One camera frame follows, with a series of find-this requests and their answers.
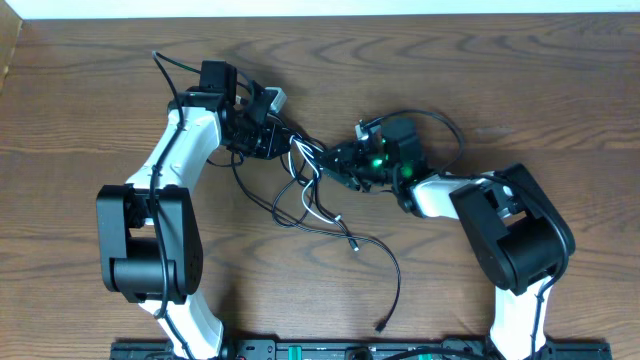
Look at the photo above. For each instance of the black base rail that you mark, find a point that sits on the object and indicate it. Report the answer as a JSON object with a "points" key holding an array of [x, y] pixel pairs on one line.
{"points": [[452, 348]]}

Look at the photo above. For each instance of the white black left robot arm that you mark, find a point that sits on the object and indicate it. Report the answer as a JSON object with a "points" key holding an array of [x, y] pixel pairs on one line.
{"points": [[150, 246]]}

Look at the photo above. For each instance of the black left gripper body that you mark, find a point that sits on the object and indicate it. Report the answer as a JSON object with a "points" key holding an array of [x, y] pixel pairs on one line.
{"points": [[255, 137]]}

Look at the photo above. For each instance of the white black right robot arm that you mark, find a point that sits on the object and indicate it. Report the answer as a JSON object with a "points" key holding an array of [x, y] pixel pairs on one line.
{"points": [[520, 240]]}

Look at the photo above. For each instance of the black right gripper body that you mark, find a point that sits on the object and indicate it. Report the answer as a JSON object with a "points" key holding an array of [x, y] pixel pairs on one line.
{"points": [[365, 169]]}

